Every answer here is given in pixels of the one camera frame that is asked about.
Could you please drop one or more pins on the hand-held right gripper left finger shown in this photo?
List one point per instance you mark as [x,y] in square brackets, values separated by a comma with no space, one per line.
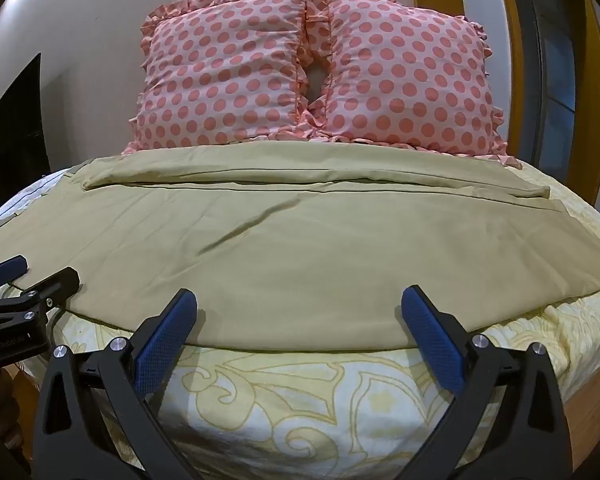
[162,342]

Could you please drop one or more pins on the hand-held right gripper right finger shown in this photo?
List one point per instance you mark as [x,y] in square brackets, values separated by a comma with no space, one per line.
[436,342]

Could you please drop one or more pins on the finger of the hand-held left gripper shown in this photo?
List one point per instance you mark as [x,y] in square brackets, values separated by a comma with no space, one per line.
[6,269]
[55,285]

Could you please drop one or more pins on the olive green bed sheet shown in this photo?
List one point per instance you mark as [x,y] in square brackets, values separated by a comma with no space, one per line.
[300,260]

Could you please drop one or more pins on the yellow floral bed sheet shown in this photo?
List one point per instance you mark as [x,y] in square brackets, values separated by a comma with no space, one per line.
[300,410]

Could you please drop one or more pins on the pink polka dot pillow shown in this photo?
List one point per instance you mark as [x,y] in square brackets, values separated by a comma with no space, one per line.
[220,70]
[405,75]

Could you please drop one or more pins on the yellow framed window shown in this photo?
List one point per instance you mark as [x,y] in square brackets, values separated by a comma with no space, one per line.
[555,60]

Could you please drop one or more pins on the dark wall panel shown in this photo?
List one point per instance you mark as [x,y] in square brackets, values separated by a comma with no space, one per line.
[17,125]

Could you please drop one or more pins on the wooden bed frame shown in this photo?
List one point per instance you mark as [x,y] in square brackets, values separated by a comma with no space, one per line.
[596,420]

